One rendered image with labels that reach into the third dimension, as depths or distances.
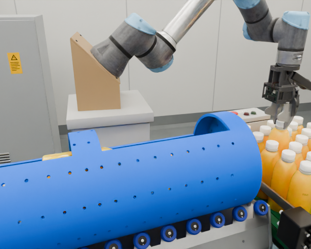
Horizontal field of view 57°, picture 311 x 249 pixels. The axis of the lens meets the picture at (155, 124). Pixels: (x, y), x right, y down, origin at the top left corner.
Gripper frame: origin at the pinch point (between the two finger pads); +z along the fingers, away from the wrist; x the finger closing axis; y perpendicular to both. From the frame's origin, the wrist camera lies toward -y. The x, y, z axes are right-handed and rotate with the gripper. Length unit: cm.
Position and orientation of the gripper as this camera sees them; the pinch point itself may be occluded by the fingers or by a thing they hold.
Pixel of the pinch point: (282, 122)
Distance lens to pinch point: 107.2
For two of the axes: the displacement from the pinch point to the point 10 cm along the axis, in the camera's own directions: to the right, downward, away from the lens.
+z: 0.0, 9.2, 3.9
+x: 3.4, 3.7, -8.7
